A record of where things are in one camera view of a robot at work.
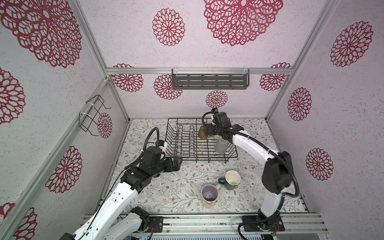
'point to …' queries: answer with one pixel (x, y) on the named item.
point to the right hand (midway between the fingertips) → (211, 123)
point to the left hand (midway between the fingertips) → (174, 162)
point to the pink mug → (209, 195)
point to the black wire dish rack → (182, 139)
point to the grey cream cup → (221, 145)
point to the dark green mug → (232, 179)
